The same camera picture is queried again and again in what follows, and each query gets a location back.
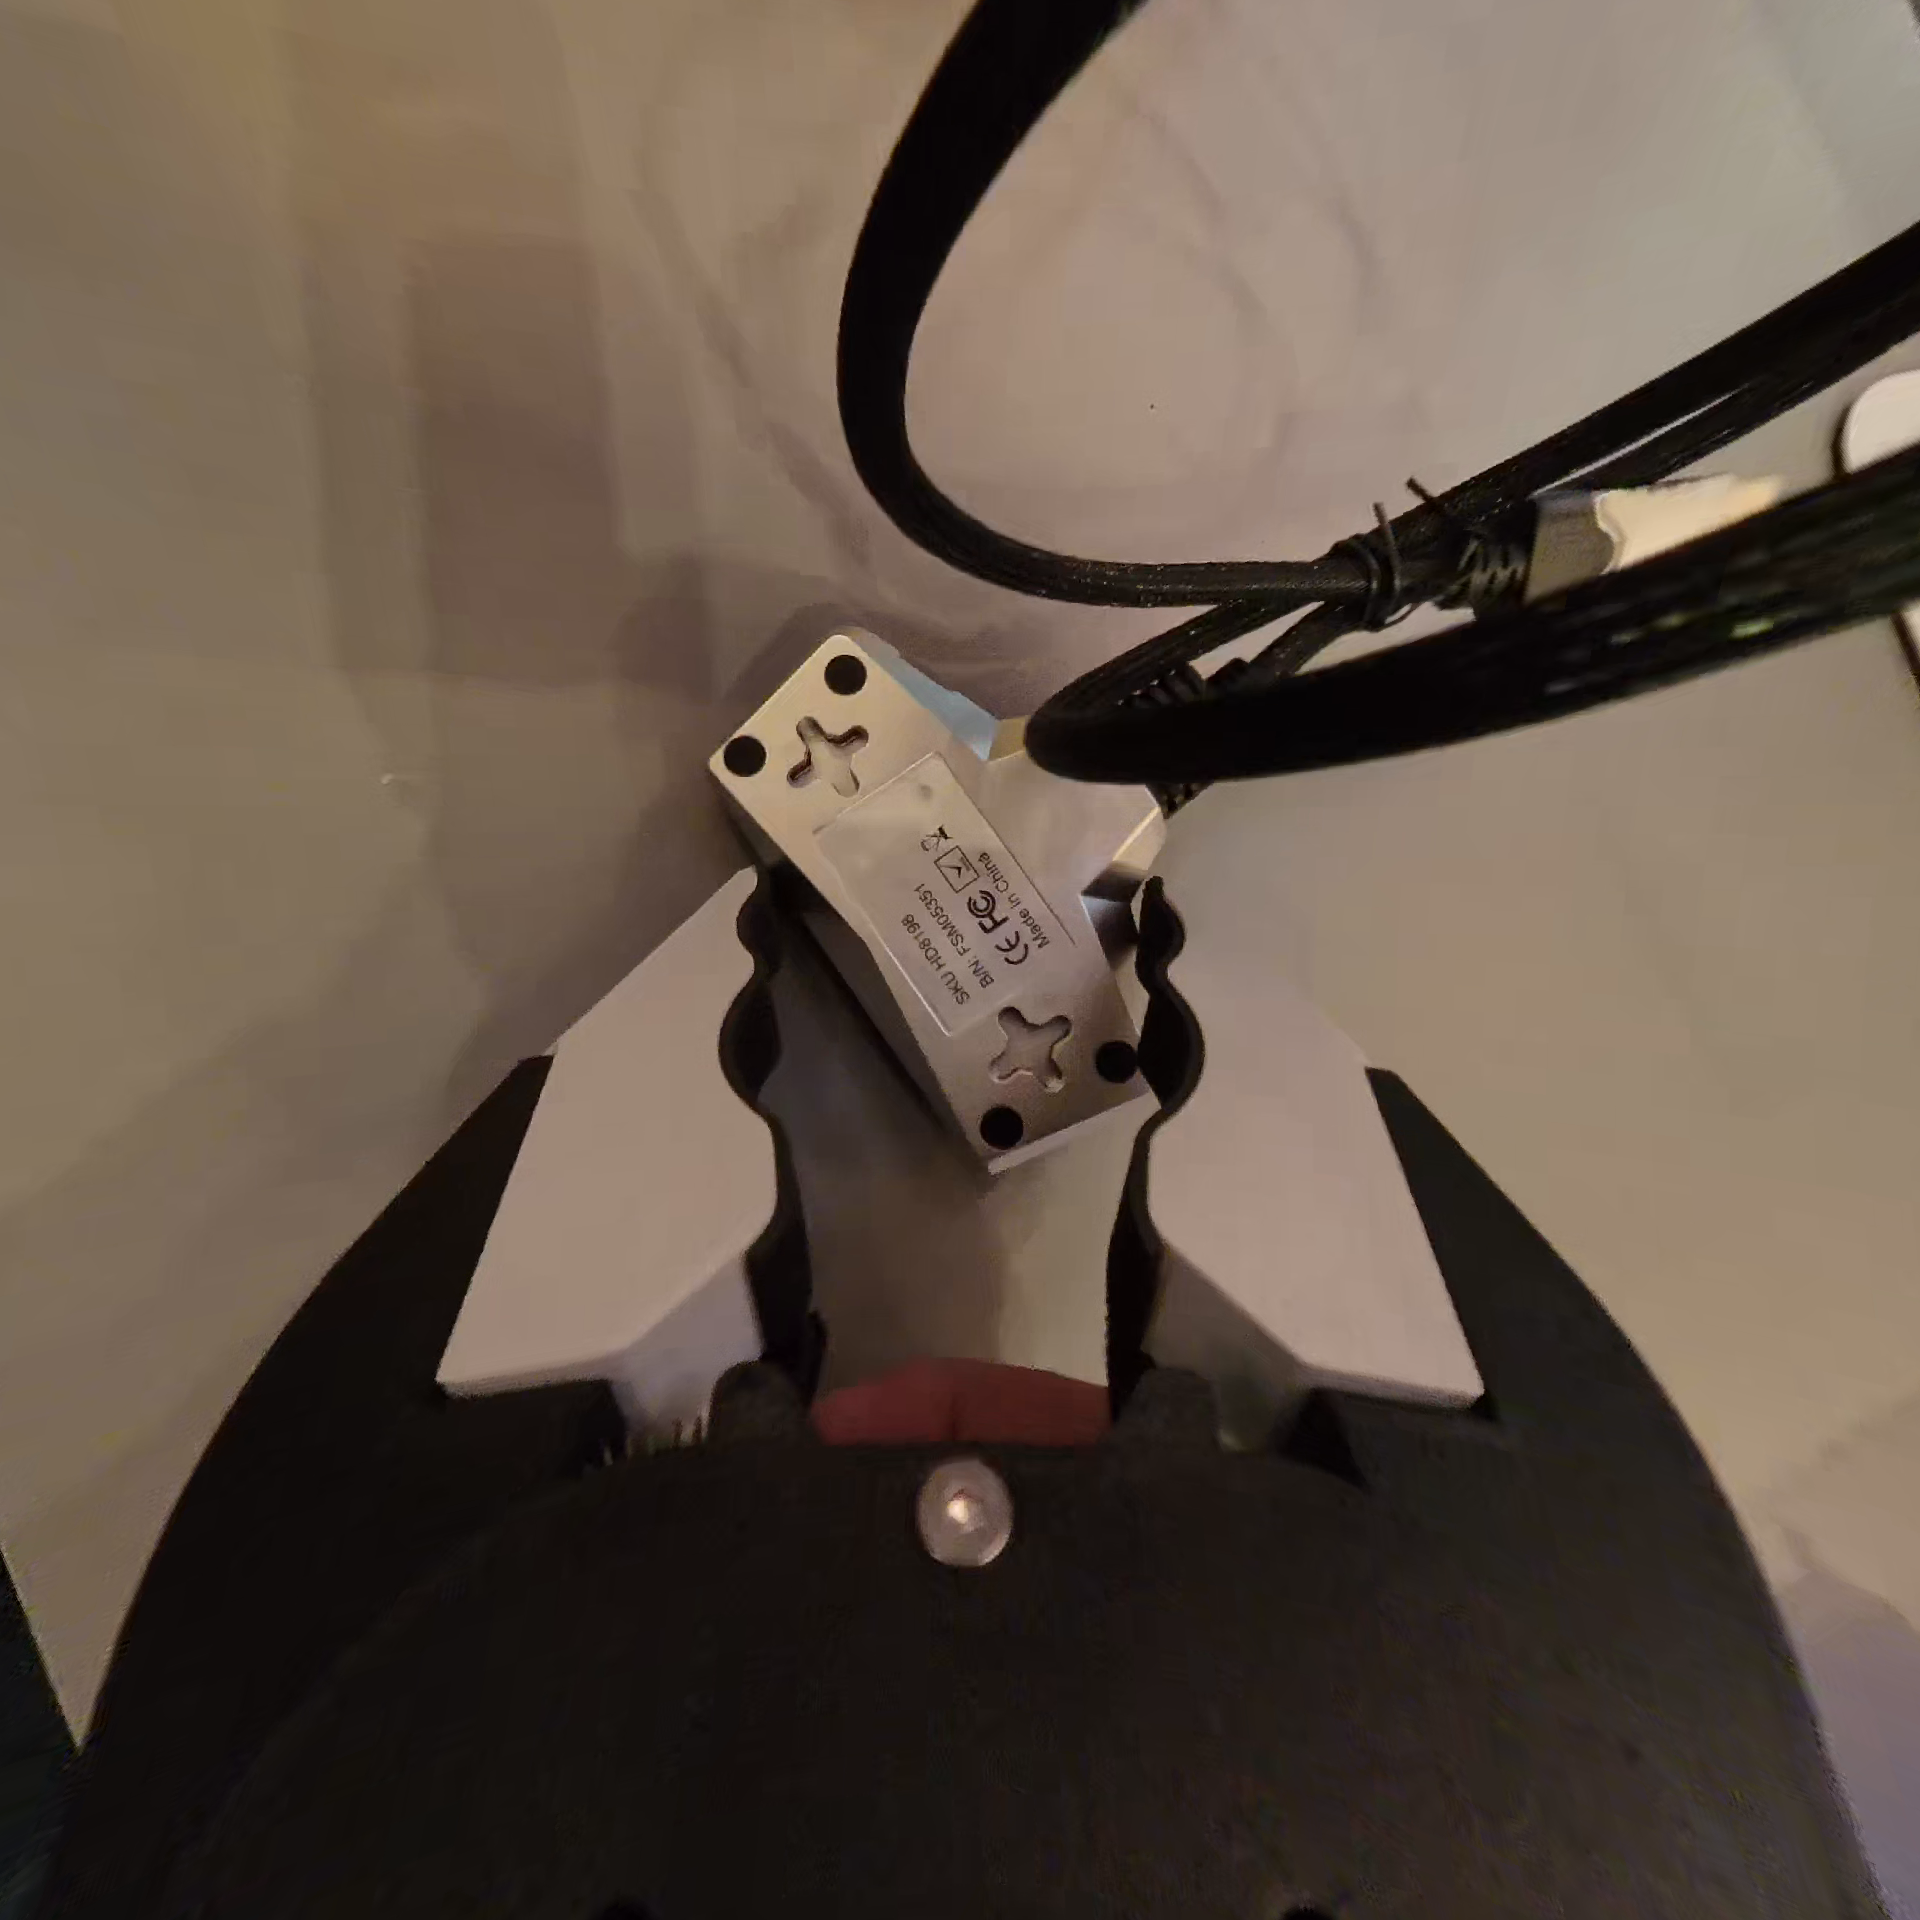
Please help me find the black twist tie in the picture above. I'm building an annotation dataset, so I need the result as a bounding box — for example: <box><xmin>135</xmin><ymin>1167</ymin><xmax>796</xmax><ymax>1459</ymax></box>
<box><xmin>1359</xmin><ymin>477</ymin><xmax>1494</xmax><ymax>625</ymax></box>

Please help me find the black braided switch cable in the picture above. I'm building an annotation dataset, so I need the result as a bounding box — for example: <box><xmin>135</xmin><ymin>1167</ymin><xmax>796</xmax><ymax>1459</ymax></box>
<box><xmin>839</xmin><ymin>0</ymin><xmax>1920</xmax><ymax>822</ymax></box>

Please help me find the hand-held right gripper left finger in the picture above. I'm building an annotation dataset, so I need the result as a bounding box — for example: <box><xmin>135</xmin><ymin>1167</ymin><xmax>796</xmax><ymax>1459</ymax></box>
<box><xmin>432</xmin><ymin>867</ymin><xmax>830</xmax><ymax>1445</ymax></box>

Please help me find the silver HDMI switch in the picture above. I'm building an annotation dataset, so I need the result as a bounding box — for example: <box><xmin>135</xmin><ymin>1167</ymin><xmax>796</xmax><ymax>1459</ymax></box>
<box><xmin>709</xmin><ymin>625</ymin><xmax>1172</xmax><ymax>1187</ymax></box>

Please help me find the white folding stand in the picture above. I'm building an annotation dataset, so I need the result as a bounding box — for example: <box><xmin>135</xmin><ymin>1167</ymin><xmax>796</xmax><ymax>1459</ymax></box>
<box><xmin>1833</xmin><ymin>368</ymin><xmax>1920</xmax><ymax>683</ymax></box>

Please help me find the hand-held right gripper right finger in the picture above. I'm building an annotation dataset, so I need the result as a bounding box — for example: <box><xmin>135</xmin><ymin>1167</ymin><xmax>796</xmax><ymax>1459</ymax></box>
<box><xmin>1108</xmin><ymin>879</ymin><xmax>1489</xmax><ymax>1453</ymax></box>

